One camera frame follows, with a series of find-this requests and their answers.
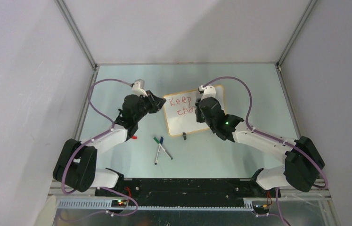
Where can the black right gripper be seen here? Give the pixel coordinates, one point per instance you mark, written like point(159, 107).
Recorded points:
point(199, 118)

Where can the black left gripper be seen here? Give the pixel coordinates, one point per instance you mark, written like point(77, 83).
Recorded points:
point(156, 103)

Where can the whiteboard with orange frame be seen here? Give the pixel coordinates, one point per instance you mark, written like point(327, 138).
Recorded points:
point(180, 116)

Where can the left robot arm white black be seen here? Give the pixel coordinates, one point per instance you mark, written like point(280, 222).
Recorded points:
point(77, 164)

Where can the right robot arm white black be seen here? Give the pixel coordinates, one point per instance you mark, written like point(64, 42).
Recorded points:
point(300, 160)

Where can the left whiteboard foot black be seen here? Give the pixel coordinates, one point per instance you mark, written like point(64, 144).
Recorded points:
point(184, 136)

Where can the green marker pen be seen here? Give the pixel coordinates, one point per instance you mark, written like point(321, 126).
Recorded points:
point(164, 149)

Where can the blue marker pen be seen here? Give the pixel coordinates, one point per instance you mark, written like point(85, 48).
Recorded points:
point(159, 149)

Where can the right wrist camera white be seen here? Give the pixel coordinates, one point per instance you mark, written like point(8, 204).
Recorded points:
point(206, 92)

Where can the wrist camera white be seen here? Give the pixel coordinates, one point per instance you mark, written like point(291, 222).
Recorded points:
point(138, 88)
point(206, 92)

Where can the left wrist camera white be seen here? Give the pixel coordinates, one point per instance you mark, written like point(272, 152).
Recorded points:
point(138, 88)

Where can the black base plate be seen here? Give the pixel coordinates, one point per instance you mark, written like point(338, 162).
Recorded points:
point(192, 192)

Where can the grey cable duct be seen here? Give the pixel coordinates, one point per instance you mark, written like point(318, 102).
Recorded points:
point(102, 204)

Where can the left aluminium corner post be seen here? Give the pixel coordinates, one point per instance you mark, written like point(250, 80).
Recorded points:
point(74, 29)

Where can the aluminium corner post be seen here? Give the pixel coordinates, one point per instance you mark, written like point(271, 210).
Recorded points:
point(296, 32)
point(74, 29)

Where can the right aluminium corner post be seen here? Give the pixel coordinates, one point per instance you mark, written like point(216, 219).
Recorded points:
point(296, 32)

